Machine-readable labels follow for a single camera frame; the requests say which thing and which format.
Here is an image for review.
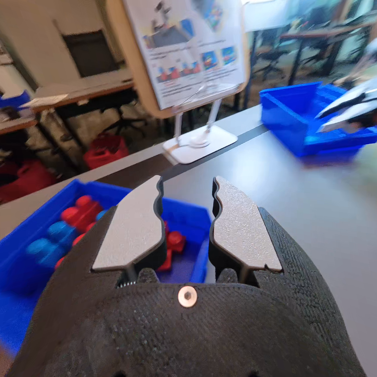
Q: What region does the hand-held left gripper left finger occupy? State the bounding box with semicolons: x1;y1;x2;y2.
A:
92;176;167;283

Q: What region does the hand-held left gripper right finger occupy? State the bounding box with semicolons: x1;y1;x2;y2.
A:
209;176;283;283

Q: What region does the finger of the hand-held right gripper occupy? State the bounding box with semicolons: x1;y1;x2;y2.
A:
315;82;377;119
319;102;377;132

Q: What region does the heap of joined mega blocks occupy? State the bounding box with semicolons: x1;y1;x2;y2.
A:
26;195;187;271

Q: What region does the blue plastic bin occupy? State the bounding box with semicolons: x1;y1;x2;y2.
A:
259;81;377;157
0;179;212;357

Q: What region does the wooden desk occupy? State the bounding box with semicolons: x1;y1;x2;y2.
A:
280;24;377;86

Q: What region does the red plastic jerrycan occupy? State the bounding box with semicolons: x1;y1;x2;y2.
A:
83;133;129;170
0;160;56;204

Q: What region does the grey tripod plate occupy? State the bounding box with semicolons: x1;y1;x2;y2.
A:
243;0;292;33

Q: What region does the long grey table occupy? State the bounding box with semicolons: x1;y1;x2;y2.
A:
0;75;134;133

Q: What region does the printed instruction sheet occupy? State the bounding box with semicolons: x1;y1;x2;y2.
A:
124;0;246;110

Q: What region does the instruction sheet on white stand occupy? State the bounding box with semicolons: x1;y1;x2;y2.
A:
106;0;251;120

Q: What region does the black wall panel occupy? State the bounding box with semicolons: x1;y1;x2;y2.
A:
62;29;118;78

